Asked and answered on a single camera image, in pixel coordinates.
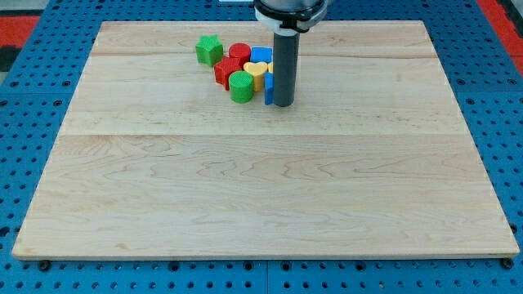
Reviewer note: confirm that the robot arm flange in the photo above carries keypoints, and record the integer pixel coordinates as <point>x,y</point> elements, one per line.
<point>290,17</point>

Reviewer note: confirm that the green cylinder block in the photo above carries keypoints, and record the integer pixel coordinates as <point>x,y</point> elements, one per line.
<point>241,87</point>

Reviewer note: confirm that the blue block behind rod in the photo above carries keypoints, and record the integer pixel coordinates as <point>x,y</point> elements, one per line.
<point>268,88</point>

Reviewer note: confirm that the yellow heart block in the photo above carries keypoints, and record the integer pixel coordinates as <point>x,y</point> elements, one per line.
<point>257,71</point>

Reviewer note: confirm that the red star block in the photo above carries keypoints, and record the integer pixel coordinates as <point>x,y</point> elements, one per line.
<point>224,68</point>

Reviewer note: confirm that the blue cube block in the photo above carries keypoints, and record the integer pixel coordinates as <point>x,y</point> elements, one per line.
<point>261,54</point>

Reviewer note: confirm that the red cylinder block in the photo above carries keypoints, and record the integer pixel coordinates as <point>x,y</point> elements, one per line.
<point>240,50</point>

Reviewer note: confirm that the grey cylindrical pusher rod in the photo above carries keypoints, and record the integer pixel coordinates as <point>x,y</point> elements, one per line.
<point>285,55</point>

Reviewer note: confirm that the light wooden board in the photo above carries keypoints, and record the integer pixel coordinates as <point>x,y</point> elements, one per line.
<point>373,160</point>

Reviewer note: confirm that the green star block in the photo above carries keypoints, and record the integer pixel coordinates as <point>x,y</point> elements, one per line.
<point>209,50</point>

